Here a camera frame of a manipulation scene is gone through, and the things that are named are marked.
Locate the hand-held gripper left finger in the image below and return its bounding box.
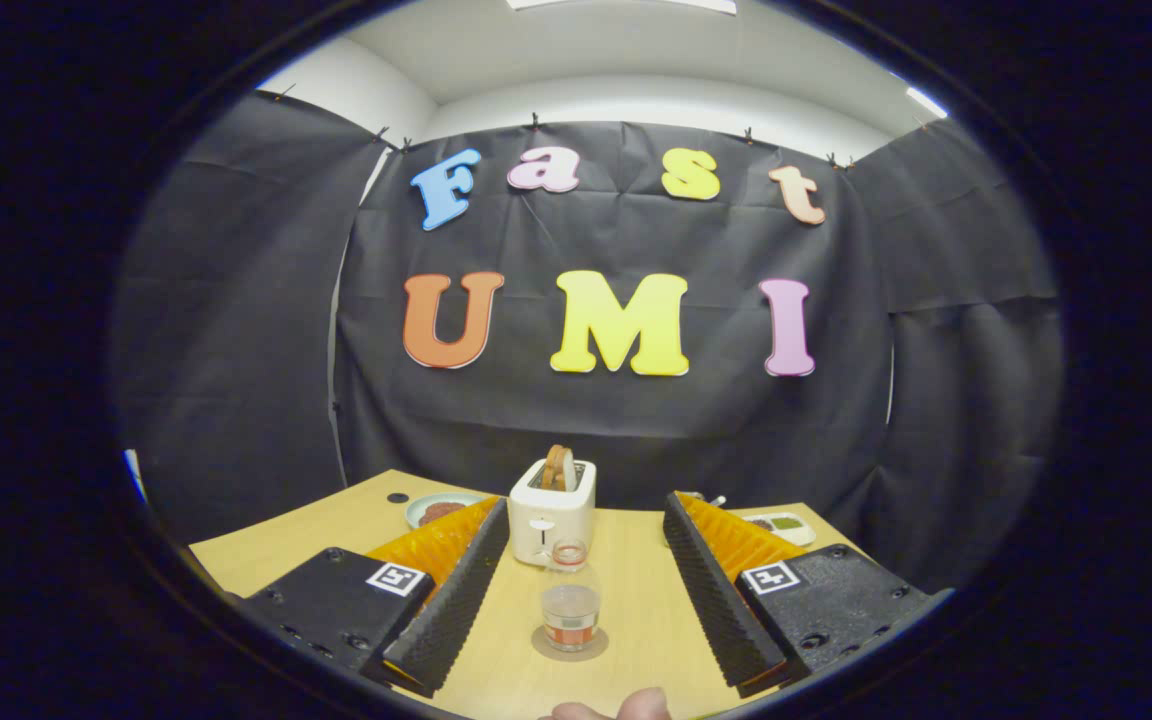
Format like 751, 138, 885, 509
236, 497, 512, 698

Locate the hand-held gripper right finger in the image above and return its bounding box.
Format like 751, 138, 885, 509
662, 491, 955, 698

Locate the clear plastic juice bottle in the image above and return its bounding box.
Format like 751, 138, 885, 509
540, 540, 603, 653

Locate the wooden table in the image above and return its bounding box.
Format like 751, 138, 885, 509
188, 470, 867, 719

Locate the pale green plate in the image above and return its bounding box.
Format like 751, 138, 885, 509
405, 492, 492, 529

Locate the white divided snack tray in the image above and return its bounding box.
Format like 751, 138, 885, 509
742, 512, 818, 547

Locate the white toaster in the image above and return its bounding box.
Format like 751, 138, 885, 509
508, 458, 598, 568

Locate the brown bread slice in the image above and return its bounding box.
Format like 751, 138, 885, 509
540, 445, 577, 492

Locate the black backdrop cloth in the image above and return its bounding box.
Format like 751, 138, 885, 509
111, 90, 1065, 591

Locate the large ceiling light panel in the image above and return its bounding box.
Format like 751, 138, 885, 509
506, 0, 737, 15

